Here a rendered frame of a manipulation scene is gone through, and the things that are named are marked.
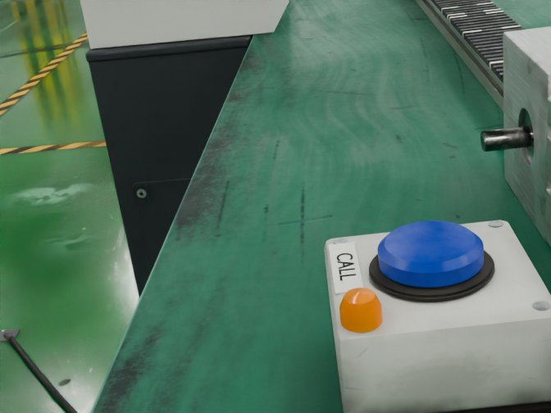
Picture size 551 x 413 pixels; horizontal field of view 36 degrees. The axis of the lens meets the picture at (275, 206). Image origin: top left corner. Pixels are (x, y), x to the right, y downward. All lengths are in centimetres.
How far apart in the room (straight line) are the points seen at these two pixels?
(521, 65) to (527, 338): 22
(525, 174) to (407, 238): 19
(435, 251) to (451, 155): 28
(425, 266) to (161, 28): 74
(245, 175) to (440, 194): 14
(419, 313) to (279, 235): 21
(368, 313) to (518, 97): 24
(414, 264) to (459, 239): 2
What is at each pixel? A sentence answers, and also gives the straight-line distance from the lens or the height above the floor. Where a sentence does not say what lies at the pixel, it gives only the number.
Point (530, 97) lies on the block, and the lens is 48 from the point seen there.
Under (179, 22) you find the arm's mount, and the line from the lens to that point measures 102.
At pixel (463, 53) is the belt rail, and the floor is 79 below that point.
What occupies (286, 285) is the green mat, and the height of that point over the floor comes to 78.
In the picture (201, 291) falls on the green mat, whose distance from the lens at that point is 46.
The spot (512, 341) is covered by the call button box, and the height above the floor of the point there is 83.
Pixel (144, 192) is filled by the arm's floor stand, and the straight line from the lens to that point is 109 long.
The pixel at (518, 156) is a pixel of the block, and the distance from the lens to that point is 52.
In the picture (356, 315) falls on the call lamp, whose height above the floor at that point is 85.
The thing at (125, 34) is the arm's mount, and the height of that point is 79.
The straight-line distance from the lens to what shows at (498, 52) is 71.
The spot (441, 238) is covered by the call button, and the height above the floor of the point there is 85.
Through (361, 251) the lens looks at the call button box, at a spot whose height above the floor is 84.
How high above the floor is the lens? 101
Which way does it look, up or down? 25 degrees down
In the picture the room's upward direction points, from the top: 8 degrees counter-clockwise
